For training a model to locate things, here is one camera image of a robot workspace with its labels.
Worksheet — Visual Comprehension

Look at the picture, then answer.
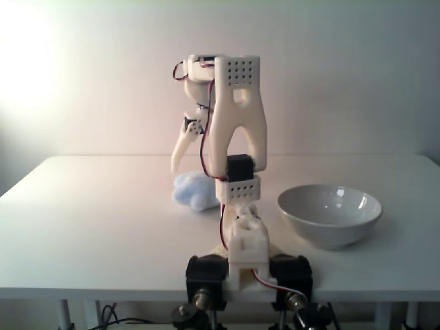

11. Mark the black table clamp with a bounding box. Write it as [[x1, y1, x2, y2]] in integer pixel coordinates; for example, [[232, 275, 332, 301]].
[[185, 254, 230, 330], [269, 254, 314, 330]]

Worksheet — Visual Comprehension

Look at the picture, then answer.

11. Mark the red white base cable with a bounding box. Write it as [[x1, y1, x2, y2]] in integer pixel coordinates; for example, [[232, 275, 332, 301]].
[[250, 267, 309, 297]]

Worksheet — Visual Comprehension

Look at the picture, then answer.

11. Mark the grey ceramic bowl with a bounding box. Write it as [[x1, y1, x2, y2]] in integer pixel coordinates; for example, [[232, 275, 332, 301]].
[[277, 184, 383, 251]]

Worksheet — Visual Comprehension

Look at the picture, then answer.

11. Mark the skyblue plush doll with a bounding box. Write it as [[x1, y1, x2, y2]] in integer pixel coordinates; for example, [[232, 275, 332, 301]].
[[171, 170, 221, 211]]

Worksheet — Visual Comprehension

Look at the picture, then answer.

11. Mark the black cable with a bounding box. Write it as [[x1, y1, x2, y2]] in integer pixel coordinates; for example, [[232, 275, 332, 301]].
[[98, 304, 173, 330]]

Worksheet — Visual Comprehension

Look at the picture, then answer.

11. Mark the white table leg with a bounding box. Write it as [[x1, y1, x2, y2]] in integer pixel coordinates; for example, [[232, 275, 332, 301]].
[[374, 302, 393, 330], [404, 302, 421, 330], [57, 299, 75, 330], [84, 300, 101, 330]]

